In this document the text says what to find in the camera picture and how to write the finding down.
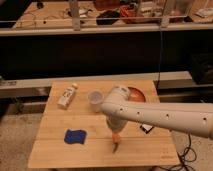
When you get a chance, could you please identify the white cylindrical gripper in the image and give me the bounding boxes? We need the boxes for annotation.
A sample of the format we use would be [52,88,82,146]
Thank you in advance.
[106,116,127,133]

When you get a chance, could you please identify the orange pepper with green stem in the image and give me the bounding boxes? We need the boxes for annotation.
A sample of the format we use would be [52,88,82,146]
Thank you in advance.
[112,133,121,153]

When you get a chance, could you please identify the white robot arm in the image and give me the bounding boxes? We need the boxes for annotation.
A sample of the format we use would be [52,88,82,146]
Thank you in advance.
[101,86,213,140]

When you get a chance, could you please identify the orange ceramic bowl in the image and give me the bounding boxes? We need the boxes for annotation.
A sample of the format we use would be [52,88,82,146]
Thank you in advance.
[129,87,146,102]

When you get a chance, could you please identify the clear plastic cup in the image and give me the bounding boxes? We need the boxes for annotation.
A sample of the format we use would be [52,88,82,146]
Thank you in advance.
[87,90,104,113]

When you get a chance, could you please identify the wooden table board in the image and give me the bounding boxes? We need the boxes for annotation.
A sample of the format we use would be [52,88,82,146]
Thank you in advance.
[28,81,179,168]

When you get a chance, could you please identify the blue sponge cloth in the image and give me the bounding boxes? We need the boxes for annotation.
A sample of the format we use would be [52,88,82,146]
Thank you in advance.
[64,129,87,144]

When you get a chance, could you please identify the white plastic bottle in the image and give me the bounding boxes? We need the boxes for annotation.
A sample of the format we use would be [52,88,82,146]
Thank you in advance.
[57,83,78,109]

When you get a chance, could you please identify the black box on right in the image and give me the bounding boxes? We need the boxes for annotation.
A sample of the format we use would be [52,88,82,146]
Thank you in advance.
[190,54,213,84]

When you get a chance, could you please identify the black floor cables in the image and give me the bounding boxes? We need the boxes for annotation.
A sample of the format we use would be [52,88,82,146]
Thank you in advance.
[159,133,198,171]

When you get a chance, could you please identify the metal shelf rail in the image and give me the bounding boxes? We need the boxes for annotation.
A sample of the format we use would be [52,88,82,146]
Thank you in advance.
[0,71,191,98]

